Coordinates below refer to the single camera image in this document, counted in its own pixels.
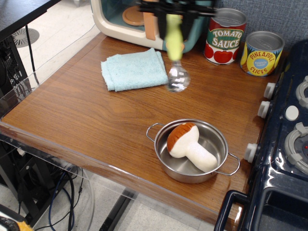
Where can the toy microwave oven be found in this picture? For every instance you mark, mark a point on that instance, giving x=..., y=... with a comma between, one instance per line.
x=122, y=19

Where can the dark blue toy stove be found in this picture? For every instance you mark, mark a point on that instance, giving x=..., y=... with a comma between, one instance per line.
x=277, y=199

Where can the tomato sauce can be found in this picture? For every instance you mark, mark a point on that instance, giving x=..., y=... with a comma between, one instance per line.
x=224, y=36

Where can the stainless steel pot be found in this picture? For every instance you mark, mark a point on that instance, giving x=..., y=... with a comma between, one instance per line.
x=182, y=169

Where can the black table leg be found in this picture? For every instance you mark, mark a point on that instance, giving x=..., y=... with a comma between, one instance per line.
x=115, y=214

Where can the plush mushroom toy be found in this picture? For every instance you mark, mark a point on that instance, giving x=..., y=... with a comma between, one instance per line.
x=183, y=142

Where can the spoon with yellow-green handle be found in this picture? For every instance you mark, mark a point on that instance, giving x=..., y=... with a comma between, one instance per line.
x=178, y=77

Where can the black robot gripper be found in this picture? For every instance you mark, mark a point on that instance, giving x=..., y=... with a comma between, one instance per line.
x=189, y=9

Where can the pineapple slices can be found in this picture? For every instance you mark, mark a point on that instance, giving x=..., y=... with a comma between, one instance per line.
x=262, y=51

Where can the black desk on left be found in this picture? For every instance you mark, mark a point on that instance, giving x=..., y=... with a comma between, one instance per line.
x=14, y=15

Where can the light blue folded towel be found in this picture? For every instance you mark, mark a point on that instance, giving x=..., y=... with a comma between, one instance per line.
x=134, y=71

